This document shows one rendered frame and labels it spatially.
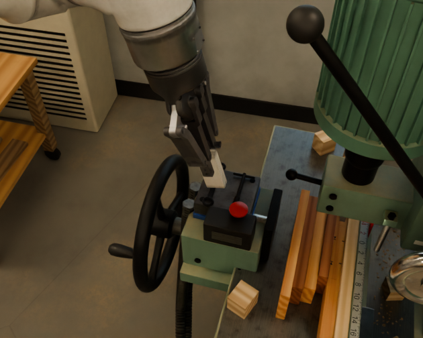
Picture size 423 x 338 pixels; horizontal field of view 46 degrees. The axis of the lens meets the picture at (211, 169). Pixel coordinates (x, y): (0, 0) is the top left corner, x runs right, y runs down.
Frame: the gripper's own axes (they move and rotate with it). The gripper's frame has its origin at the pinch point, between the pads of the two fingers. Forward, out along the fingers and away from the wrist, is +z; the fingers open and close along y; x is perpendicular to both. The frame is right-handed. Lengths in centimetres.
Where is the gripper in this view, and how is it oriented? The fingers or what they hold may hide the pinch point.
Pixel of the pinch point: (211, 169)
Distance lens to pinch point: 74.5
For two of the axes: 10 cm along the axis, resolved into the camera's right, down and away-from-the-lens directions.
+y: 2.7, -7.3, 6.3
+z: 2.5, 6.9, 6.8
